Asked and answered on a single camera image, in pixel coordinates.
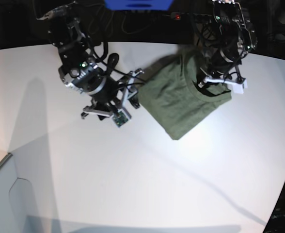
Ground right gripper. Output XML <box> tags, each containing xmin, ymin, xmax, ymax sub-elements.
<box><xmin>80</xmin><ymin>68</ymin><xmax>143</xmax><ymax>128</ymax></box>

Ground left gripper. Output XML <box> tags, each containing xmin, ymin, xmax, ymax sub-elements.
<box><xmin>197</xmin><ymin>70</ymin><xmax>246</xmax><ymax>90</ymax></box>

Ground olive green t-shirt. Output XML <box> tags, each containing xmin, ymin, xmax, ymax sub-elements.
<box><xmin>138</xmin><ymin>48</ymin><xmax>232</xmax><ymax>140</ymax></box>

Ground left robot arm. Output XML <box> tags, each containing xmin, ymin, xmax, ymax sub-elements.
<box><xmin>190</xmin><ymin>0</ymin><xmax>257</xmax><ymax>94</ymax></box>

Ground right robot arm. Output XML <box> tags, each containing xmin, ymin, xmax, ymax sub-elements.
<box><xmin>33</xmin><ymin>0</ymin><xmax>145</xmax><ymax>127</ymax></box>

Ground black power strip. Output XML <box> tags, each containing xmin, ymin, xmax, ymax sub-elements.
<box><xmin>161</xmin><ymin>12</ymin><xmax>212</xmax><ymax>23</ymax></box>

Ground blue box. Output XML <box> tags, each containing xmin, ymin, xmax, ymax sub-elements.
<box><xmin>104</xmin><ymin>0</ymin><xmax>173</xmax><ymax>11</ymax></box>

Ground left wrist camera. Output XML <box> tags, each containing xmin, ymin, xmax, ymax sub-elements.
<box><xmin>230</xmin><ymin>80</ymin><xmax>248</xmax><ymax>94</ymax></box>

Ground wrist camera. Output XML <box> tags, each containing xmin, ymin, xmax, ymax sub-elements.
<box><xmin>112</xmin><ymin>109</ymin><xmax>131</xmax><ymax>128</ymax></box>
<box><xmin>230</xmin><ymin>80</ymin><xmax>248</xmax><ymax>94</ymax></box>

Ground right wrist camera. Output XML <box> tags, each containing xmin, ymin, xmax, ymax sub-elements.
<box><xmin>112</xmin><ymin>109</ymin><xmax>131</xmax><ymax>128</ymax></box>

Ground tangled background cables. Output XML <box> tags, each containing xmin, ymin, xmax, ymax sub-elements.
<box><xmin>86</xmin><ymin>9</ymin><xmax>145</xmax><ymax>34</ymax></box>

